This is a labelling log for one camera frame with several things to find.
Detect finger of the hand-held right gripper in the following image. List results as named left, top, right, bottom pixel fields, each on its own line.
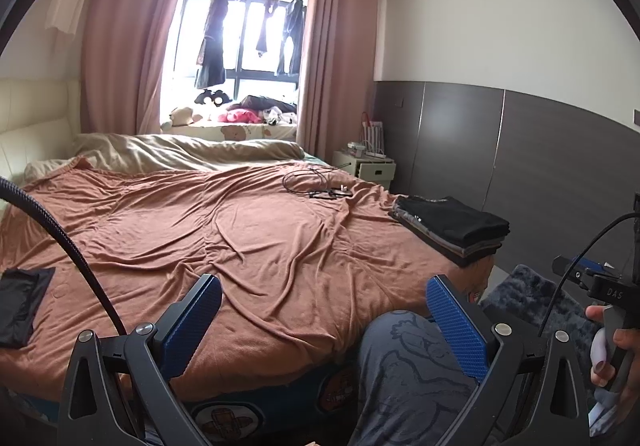
left=551, top=254, right=621, bottom=281

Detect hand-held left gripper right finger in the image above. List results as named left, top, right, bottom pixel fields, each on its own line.
left=425, top=274, right=591, bottom=446

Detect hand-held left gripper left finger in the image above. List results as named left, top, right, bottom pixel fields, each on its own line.
left=57, top=274, right=223, bottom=446

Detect stack of folded dark clothes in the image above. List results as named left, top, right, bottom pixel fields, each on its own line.
left=390, top=198, right=505, bottom=269

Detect dark clothes pile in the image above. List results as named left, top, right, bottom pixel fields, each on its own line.
left=240, top=96, right=293, bottom=113

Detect person's right hand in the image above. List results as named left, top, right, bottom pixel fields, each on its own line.
left=585, top=305, right=640, bottom=389

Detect person's grey patterned pants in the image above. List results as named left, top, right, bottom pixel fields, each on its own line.
left=347, top=310, right=506, bottom=446

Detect beige duvet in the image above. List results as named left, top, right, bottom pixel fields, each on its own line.
left=25, top=133, right=306, bottom=179

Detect small folded black cloth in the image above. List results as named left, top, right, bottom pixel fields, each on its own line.
left=0, top=267, right=57, bottom=349

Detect cream nightstand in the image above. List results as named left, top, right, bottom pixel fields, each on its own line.
left=332, top=150, right=397, bottom=187

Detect striped paper bag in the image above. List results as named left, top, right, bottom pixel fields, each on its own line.
left=361, top=112, right=386, bottom=157

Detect red plush toy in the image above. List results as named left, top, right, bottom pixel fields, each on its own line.
left=220, top=108, right=261, bottom=124

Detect black and white plush toy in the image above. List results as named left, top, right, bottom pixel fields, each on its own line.
left=195, top=90, right=230, bottom=107

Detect window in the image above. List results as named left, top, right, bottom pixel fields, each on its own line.
left=167, top=0, right=313, bottom=127

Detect cream padded headboard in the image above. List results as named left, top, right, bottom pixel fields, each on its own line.
left=0, top=78, right=83, bottom=187

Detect long dark hanging garment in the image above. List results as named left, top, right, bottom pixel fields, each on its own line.
left=195, top=0, right=228, bottom=89

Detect pink curtain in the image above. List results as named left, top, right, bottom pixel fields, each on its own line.
left=297, top=0, right=386, bottom=164
left=80, top=0, right=198, bottom=137

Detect small dark hanging garment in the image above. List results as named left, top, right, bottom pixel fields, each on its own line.
left=256, top=0, right=276, bottom=59

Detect thick black braided cable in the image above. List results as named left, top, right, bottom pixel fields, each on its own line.
left=0, top=176, right=128, bottom=334

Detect thin black coiled cable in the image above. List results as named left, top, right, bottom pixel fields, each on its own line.
left=282, top=165, right=353, bottom=201

